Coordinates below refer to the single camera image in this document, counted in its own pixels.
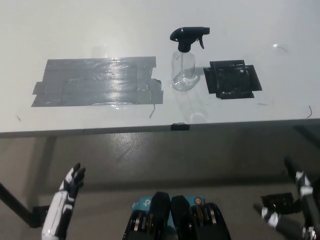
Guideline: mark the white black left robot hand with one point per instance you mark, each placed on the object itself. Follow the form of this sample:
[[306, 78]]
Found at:
[[58, 212]]

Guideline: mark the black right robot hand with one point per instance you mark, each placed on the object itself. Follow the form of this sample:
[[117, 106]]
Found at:
[[306, 200]]

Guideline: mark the black spray trigger lid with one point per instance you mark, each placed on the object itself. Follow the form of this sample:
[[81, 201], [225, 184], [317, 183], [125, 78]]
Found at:
[[186, 33]]

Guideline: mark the black tape patch on desk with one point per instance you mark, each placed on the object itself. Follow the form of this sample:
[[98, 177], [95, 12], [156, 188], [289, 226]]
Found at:
[[231, 80]]

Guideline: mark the clear plastic spray bottle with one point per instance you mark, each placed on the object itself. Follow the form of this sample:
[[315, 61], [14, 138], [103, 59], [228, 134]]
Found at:
[[183, 72]]

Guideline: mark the black table leg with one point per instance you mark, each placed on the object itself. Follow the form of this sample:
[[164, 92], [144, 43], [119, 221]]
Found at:
[[15, 202]]

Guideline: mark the teal cardboard box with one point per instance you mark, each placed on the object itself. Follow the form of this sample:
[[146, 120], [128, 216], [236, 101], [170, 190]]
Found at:
[[142, 202]]

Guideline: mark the dark curved thread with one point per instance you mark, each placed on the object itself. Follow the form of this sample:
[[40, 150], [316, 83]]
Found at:
[[310, 111]]

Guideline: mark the grey loose thread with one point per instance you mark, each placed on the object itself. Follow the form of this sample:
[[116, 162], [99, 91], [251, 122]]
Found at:
[[152, 111]]

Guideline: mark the thin looped thread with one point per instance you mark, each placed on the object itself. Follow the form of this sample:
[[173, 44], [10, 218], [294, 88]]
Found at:
[[281, 47]]

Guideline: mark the grey duct tape patch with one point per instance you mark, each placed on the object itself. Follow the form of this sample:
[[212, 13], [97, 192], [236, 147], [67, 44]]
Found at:
[[100, 82]]

